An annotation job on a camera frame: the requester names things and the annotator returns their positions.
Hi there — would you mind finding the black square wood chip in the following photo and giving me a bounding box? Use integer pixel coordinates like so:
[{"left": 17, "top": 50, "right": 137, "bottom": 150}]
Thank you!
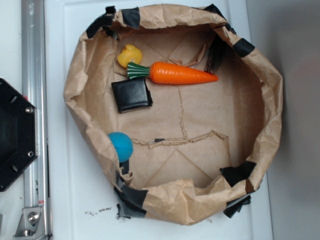
[{"left": 111, "top": 77, "right": 153, "bottom": 113}]

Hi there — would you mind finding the brown paper bag bin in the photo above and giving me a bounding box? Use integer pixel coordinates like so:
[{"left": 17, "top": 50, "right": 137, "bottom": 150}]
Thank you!
[{"left": 63, "top": 4, "right": 283, "bottom": 225}]

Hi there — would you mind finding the blue rubber ball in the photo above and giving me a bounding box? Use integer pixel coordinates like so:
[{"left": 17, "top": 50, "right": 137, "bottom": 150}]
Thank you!
[{"left": 108, "top": 132, "right": 134, "bottom": 164}]

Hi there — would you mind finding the orange plastic toy carrot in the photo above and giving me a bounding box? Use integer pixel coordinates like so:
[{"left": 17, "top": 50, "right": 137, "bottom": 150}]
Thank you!
[{"left": 127, "top": 62, "right": 219, "bottom": 85}]

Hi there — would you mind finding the yellow rubber duck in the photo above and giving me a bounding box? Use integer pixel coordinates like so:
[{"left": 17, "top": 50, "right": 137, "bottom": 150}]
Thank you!
[{"left": 117, "top": 44, "right": 143, "bottom": 68}]

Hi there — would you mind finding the black bristle brush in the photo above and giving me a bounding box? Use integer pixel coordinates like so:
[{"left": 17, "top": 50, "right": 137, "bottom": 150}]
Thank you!
[{"left": 204, "top": 36, "right": 226, "bottom": 74}]

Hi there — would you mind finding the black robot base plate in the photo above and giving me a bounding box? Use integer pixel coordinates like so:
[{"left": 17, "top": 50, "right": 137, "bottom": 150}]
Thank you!
[{"left": 0, "top": 78, "right": 37, "bottom": 192}]

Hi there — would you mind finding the aluminium extrusion rail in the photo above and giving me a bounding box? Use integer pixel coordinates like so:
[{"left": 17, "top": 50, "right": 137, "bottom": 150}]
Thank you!
[{"left": 21, "top": 0, "right": 52, "bottom": 240}]

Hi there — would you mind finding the metal corner bracket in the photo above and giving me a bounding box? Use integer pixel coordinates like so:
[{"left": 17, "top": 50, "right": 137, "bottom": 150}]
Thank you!
[{"left": 13, "top": 206, "right": 46, "bottom": 240}]

